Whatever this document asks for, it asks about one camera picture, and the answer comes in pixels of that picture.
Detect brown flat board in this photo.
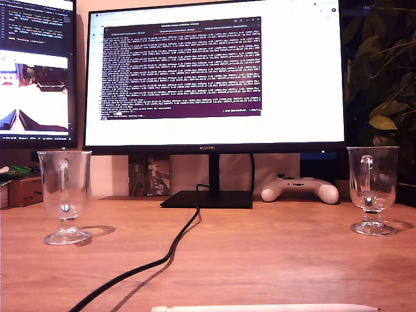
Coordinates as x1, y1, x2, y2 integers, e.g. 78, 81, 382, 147
98, 194, 172, 201

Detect small footed glass cup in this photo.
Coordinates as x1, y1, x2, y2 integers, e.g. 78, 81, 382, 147
346, 146, 400, 237
36, 149, 93, 246

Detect white game controller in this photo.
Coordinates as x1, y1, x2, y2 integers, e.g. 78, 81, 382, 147
260, 174, 340, 205

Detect brown cardboard box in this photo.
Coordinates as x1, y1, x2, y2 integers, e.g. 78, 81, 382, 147
7, 176, 45, 208

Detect grey patterned card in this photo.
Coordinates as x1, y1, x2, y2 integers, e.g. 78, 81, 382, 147
128, 155, 171, 197

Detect black computer monitor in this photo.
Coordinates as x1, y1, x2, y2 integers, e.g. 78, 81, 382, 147
0, 0, 79, 150

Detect thick black table cable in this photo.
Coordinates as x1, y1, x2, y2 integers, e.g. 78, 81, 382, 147
68, 183, 212, 312

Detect black Huawei monitor with stand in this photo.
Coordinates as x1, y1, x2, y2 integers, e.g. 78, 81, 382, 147
83, 0, 347, 210

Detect white pen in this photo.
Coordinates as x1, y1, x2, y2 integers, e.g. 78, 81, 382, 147
149, 303, 382, 312

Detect green white crumpled packet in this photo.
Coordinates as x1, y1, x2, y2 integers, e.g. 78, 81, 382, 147
0, 164, 34, 183

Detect thin black monitor cable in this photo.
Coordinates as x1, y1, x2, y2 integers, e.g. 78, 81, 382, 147
249, 153, 257, 193

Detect green leafy plant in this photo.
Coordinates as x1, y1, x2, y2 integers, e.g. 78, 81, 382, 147
341, 0, 416, 150

